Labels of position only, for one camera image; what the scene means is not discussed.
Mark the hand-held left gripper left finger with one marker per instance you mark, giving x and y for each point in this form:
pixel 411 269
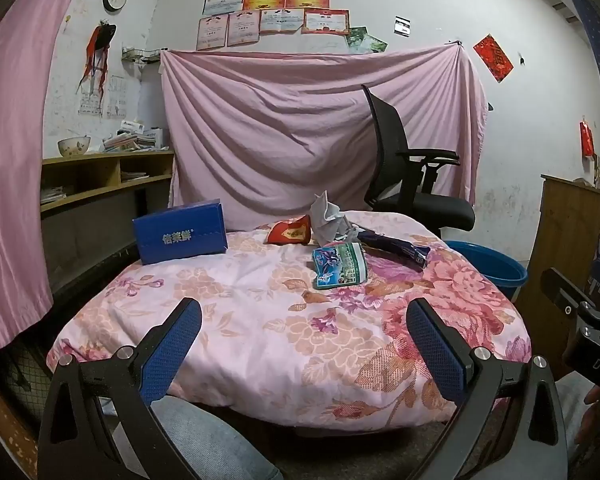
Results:
pixel 172 350

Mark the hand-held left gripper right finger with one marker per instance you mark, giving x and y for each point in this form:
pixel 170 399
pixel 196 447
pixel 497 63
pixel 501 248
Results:
pixel 437 355

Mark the blue plastic basin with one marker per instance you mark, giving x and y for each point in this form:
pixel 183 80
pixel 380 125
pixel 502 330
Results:
pixel 495 267

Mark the dark blue wrapper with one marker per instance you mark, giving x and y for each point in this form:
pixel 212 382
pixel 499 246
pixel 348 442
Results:
pixel 395 249

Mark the green and blue packet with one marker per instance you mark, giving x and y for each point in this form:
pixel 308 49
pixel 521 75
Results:
pixel 340 266

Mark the red snack packet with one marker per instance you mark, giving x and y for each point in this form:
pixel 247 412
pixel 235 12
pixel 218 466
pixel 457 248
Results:
pixel 289 232

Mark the grey dotted paper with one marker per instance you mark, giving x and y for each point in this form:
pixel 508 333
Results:
pixel 330 220

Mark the person's right hand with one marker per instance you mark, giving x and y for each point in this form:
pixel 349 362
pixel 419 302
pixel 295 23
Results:
pixel 591 405

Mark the wooden cabinet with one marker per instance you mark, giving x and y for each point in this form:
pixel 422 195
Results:
pixel 565 230

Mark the floral blanket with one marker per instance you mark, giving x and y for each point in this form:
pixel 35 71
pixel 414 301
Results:
pixel 260 320

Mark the person's left leg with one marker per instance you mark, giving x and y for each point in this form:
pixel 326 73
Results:
pixel 215 445

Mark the blue cardboard box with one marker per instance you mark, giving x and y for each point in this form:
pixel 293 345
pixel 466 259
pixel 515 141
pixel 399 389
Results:
pixel 180 235

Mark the black office chair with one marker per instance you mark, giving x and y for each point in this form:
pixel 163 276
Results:
pixel 420 207

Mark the wooden shelf unit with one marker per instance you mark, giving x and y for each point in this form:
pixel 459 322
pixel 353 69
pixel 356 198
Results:
pixel 105 210

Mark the stack of papers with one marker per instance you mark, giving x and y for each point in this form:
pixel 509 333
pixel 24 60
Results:
pixel 132 139

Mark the floral ceramic bowl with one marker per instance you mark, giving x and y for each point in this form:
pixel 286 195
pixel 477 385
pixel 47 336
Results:
pixel 73 146

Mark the hanging pink sheet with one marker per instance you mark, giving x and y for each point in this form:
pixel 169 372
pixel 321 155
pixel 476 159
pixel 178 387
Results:
pixel 270 130

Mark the pink curtain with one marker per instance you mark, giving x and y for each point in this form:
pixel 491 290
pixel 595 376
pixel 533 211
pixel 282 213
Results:
pixel 10 160

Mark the green landscape photo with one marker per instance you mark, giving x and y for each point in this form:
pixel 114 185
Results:
pixel 375 45
pixel 356 36

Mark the small black and white photo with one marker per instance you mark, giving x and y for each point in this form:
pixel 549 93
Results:
pixel 402 26

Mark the red packet on wall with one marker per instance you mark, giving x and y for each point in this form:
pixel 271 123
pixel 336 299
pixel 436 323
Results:
pixel 587 139

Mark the black wall hook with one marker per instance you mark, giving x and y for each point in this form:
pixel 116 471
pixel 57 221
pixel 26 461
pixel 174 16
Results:
pixel 522 60

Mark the red paper wall poster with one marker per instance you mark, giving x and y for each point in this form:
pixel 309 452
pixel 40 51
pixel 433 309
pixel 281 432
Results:
pixel 492 57

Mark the wall calendar sheets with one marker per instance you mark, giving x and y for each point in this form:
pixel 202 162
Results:
pixel 107 102

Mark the small wall shelf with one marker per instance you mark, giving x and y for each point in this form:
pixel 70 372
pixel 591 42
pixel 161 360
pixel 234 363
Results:
pixel 140 54

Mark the red tassel wall ornament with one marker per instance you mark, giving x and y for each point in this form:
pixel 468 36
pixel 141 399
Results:
pixel 96 52

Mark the group of wall certificates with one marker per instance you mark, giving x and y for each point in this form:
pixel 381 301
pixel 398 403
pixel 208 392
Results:
pixel 280 5

